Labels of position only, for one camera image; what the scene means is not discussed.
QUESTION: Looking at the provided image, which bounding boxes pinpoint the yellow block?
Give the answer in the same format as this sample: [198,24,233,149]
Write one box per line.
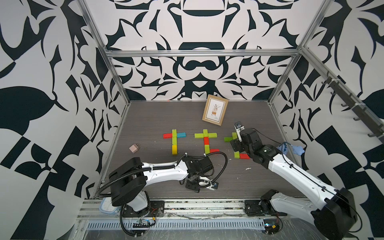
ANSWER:
[172,145,178,156]

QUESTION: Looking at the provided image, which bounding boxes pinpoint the lime block top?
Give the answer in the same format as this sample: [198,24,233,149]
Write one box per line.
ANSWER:
[195,133,205,139]

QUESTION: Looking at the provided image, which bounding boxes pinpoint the teal block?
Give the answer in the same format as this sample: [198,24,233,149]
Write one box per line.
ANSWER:
[177,133,187,138]

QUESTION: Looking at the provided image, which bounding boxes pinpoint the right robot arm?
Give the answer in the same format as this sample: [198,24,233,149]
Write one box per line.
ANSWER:
[231,122,361,240]

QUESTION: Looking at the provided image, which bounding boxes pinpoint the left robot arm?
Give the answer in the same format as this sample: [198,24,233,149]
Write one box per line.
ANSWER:
[109,155,214,216]

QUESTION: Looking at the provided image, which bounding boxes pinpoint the blue cloth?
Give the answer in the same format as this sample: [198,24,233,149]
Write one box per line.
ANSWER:
[277,142,305,156]

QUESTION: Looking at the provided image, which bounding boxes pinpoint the left circuit board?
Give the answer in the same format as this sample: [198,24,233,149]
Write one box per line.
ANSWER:
[132,218,156,229]

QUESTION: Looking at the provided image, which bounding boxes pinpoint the circuit board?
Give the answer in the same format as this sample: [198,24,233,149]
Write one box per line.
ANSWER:
[132,218,156,229]
[263,223,281,236]

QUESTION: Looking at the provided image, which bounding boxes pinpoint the right circuit board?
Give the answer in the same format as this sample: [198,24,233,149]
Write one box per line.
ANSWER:
[263,223,281,236]

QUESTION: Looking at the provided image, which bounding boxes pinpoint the clear container blue lid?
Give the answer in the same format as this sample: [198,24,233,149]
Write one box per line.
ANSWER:
[99,197,120,215]

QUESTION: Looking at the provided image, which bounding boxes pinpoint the white cable duct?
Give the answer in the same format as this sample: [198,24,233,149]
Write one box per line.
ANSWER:
[87,219,265,231]

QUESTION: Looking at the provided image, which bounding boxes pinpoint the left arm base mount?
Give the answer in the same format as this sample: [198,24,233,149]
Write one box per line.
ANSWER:
[122,201,165,218]

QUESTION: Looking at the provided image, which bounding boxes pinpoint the wooden picture frame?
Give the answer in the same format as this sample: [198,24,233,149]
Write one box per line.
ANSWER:
[202,95,229,126]

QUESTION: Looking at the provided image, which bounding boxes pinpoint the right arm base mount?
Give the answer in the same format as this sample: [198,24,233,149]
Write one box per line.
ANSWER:
[244,200,288,217]

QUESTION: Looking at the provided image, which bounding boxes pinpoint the pink wall charger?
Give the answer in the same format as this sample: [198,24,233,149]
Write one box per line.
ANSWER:
[129,144,140,154]

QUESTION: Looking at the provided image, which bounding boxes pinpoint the black wall hook rail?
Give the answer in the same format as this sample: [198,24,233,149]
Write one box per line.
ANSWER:
[322,70,384,145]

